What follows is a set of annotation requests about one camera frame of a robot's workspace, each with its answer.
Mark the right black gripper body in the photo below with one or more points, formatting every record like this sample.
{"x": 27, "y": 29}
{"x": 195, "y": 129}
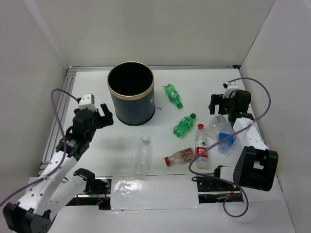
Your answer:
{"x": 230, "y": 106}

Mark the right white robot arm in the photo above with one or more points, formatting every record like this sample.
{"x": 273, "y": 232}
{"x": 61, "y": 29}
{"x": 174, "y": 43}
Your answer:
{"x": 256, "y": 166}

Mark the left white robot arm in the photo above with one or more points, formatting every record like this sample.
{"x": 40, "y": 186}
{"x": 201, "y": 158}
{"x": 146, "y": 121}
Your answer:
{"x": 54, "y": 189}

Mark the small bottle red cap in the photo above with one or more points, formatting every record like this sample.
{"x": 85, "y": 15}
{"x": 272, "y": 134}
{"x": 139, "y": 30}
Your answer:
{"x": 180, "y": 157}

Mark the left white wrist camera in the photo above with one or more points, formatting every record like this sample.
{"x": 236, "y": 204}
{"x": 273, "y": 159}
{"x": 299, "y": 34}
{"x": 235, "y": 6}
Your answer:
{"x": 87, "y": 101}

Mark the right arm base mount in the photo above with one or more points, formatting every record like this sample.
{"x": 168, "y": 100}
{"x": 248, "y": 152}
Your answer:
{"x": 213, "y": 191}

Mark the clear unlabelled bottle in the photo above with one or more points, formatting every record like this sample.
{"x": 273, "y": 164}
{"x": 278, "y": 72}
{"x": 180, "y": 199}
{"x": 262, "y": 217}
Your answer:
{"x": 142, "y": 159}

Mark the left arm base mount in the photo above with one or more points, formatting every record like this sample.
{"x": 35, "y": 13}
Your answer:
{"x": 99, "y": 196}

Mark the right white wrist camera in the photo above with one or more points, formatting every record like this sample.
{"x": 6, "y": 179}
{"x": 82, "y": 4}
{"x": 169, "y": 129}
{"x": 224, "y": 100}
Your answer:
{"x": 229, "y": 89}

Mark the clear bottle red label white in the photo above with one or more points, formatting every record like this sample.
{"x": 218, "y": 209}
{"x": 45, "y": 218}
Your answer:
{"x": 200, "y": 145}

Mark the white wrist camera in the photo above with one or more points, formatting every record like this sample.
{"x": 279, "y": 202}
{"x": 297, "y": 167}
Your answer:
{"x": 229, "y": 89}
{"x": 87, "y": 101}

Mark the clear bottle yellow cap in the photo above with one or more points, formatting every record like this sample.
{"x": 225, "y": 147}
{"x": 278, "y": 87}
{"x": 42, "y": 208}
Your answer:
{"x": 214, "y": 127}

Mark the green bottle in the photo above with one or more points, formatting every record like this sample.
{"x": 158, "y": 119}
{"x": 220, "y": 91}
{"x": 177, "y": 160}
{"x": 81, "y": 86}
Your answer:
{"x": 184, "y": 125}
{"x": 173, "y": 95}

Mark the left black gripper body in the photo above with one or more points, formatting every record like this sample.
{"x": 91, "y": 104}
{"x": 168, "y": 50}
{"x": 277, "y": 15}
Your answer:
{"x": 92, "y": 131}

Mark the dark blue round bin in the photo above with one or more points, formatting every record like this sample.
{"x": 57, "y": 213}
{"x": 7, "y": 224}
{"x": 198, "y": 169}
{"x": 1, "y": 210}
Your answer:
{"x": 131, "y": 85}

